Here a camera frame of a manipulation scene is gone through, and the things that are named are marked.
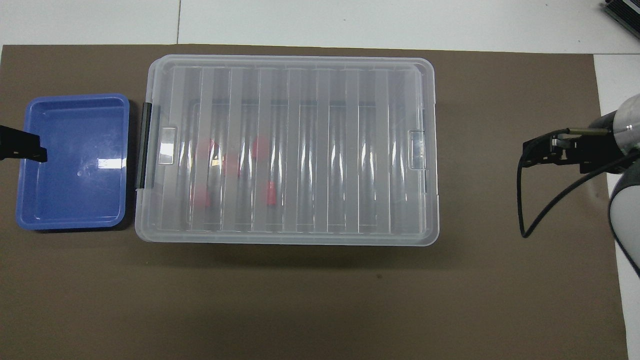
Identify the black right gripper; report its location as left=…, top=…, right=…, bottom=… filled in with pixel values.
left=522, top=130, right=632, bottom=175

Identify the clear ribbed box lid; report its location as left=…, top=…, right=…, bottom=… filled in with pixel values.
left=147, top=54, right=436, bottom=241

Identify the blue plastic tray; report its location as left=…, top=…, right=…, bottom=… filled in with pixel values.
left=15, top=93, right=131, bottom=232

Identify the clear plastic storage box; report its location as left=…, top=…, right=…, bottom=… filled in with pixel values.
left=134, top=54, right=441, bottom=247

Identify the black finned device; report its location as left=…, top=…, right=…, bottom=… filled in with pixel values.
left=601, top=0, right=640, bottom=40

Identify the brown table mat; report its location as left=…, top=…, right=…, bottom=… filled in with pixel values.
left=0, top=44, right=630, bottom=360

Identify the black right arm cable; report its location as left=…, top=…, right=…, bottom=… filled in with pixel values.
left=516, top=127, right=640, bottom=239

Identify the black box latch handle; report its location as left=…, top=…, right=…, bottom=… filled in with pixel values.
left=421, top=107, right=427, bottom=193

